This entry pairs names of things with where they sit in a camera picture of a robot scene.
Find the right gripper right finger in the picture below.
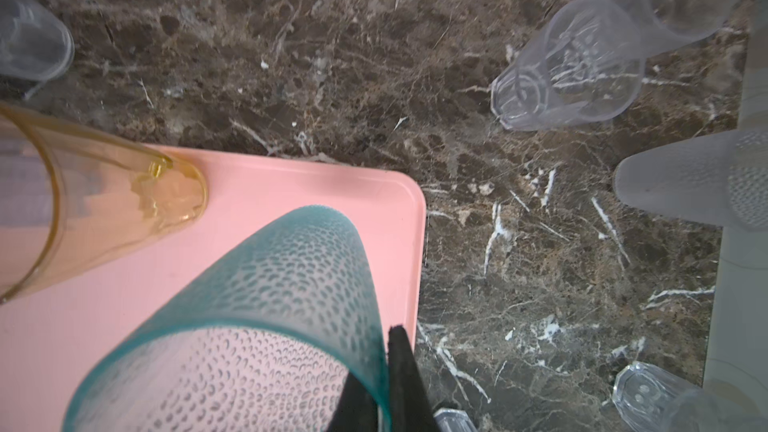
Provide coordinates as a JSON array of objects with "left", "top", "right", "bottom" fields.
[{"left": 388, "top": 326, "right": 440, "bottom": 432}]

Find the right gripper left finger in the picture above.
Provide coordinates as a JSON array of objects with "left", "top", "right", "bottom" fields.
[{"left": 326, "top": 373, "right": 379, "bottom": 432}]

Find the green frosted tumbler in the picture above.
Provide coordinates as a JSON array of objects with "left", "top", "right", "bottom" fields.
[{"left": 62, "top": 205, "right": 391, "bottom": 431}]

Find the pink plastic tray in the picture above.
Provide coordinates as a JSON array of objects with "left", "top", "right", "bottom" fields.
[{"left": 1, "top": 147, "right": 426, "bottom": 431}]

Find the yellow transparent tumbler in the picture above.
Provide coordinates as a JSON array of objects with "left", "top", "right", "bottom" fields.
[{"left": 1, "top": 104, "right": 208, "bottom": 301}]

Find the clear faceted glass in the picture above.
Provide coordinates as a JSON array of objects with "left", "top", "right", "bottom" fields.
[
  {"left": 611, "top": 361, "right": 698, "bottom": 432},
  {"left": 660, "top": 389, "right": 767, "bottom": 432}
]

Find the clear faceted glass front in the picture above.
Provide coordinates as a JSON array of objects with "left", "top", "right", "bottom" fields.
[{"left": 660, "top": 389, "right": 767, "bottom": 432}]

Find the clear cup back right front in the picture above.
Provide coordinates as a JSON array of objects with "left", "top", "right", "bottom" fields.
[{"left": 490, "top": 0, "right": 646, "bottom": 131}]

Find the frosted white cup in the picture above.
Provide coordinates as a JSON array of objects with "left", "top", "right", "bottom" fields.
[{"left": 614, "top": 128, "right": 767, "bottom": 232}]

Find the small clear cup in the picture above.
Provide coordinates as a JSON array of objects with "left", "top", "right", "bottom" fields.
[{"left": 1, "top": 0, "right": 75, "bottom": 82}]

